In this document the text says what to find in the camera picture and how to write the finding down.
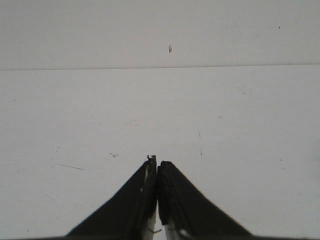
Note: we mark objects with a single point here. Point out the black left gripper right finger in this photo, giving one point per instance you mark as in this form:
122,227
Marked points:
185,212

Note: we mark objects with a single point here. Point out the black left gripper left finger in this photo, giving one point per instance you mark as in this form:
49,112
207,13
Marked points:
131,212

